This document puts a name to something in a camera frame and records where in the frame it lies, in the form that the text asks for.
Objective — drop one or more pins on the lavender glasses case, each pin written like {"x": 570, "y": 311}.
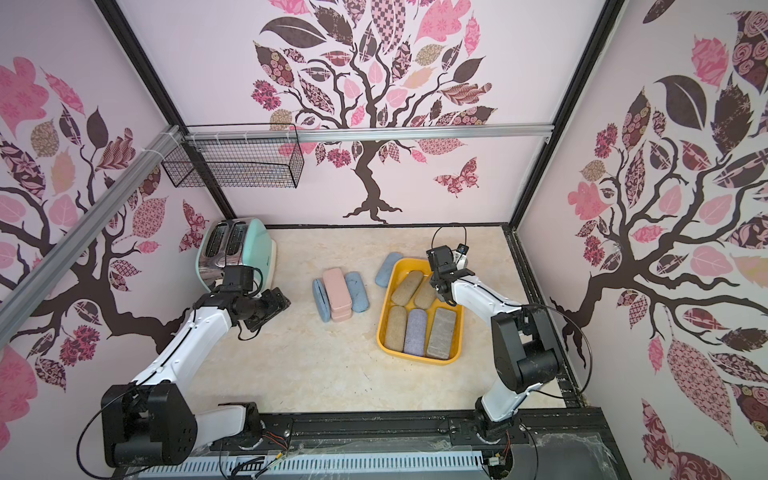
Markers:
{"x": 416, "y": 331}

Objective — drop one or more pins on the blue glasses case by tray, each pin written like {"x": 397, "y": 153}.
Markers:
{"x": 383, "y": 275}

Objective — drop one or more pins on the black wire basket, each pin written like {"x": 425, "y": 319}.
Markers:
{"x": 243, "y": 155}

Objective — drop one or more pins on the aluminium frame rail left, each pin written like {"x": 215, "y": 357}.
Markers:
{"x": 18, "y": 307}

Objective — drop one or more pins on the yellow plastic storage tray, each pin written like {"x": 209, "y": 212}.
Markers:
{"x": 401, "y": 270}

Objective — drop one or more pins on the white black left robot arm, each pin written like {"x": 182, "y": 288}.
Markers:
{"x": 148, "y": 421}

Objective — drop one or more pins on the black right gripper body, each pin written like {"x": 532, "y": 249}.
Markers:
{"x": 443, "y": 278}

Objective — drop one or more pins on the blue glasses case left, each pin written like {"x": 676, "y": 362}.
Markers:
{"x": 321, "y": 300}

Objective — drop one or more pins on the white slotted cable duct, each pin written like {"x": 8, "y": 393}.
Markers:
{"x": 389, "y": 465}

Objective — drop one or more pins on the tan glasses case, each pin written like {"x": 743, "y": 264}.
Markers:
{"x": 396, "y": 328}
{"x": 406, "y": 289}
{"x": 425, "y": 296}

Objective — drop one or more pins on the pink glasses case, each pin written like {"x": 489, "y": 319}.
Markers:
{"x": 339, "y": 298}

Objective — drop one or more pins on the grey rectangular glasses case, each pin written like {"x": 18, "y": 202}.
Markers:
{"x": 441, "y": 336}

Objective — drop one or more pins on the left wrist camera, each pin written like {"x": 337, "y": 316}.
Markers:
{"x": 238, "y": 279}

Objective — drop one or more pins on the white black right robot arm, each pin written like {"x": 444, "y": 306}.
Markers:
{"x": 525, "y": 349}

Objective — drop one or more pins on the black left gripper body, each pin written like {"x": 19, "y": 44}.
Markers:
{"x": 264, "y": 308}

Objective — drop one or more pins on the aluminium frame rail back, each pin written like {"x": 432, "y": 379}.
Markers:
{"x": 377, "y": 134}

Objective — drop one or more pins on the blue glasses case middle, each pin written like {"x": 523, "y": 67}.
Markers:
{"x": 357, "y": 291}

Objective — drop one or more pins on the aluminium frame rail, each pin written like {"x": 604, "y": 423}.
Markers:
{"x": 18, "y": 307}
{"x": 377, "y": 134}

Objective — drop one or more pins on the mint chrome toaster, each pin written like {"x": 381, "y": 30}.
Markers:
{"x": 243, "y": 241}

